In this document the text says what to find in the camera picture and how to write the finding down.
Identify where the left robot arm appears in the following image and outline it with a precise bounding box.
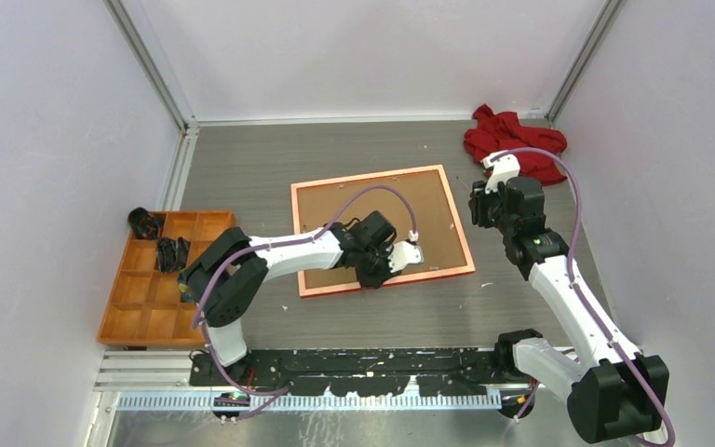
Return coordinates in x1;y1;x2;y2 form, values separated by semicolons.
178;210;423;386

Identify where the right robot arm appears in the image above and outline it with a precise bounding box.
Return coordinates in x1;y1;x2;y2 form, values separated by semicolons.
468;176;669;443

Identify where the red cloth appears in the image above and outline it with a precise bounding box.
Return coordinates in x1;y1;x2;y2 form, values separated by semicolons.
463;104;568;186

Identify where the blue green item in tray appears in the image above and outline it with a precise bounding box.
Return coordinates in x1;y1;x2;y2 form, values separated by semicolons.
177;278;196;304

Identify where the wooden compartment tray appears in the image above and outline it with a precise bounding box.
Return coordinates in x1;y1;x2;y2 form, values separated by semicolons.
97;210;236;348

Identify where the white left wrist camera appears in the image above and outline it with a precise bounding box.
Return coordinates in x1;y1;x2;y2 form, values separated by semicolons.
387;230;425;274

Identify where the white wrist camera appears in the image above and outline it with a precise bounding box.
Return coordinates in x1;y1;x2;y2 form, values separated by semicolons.
387;230;425;274
480;151;520;194

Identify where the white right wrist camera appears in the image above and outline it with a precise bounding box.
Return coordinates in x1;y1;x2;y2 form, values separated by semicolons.
480;151;520;194

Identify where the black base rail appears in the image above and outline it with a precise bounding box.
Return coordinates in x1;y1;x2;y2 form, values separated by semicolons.
188;347;534;398

